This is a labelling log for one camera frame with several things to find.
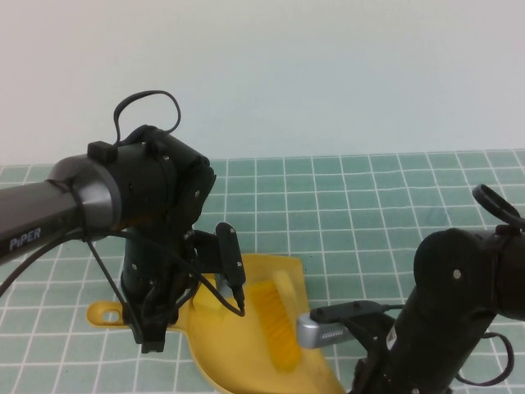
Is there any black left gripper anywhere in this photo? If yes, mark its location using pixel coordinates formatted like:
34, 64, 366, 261
121, 237, 198, 355

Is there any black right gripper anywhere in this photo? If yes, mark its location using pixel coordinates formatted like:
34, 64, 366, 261
348, 318, 481, 394

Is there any yellow plastic dustpan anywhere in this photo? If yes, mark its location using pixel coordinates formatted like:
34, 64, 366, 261
85, 253, 344, 394

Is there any yellow hand brush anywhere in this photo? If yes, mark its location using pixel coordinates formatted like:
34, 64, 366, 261
252, 269, 307, 373

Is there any green white-grid tablecloth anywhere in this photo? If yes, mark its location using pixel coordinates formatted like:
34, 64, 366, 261
0, 150, 525, 394

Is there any black cable tie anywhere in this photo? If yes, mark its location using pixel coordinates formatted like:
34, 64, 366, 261
48, 176, 124, 305

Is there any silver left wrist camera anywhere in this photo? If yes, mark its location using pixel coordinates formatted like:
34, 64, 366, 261
213, 273, 239, 303

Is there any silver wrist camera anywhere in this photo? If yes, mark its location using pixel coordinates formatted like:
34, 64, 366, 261
213, 273, 239, 303
294, 310, 354, 350

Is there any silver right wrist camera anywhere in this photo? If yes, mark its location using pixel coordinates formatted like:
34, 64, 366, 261
294, 310, 354, 350

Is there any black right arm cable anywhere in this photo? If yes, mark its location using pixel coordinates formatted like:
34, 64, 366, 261
454, 184, 525, 387

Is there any black cable clip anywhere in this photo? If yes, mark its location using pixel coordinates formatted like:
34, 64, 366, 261
88, 141, 120, 166

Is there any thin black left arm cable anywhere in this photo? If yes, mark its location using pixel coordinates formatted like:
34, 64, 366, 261
113, 89, 181, 144

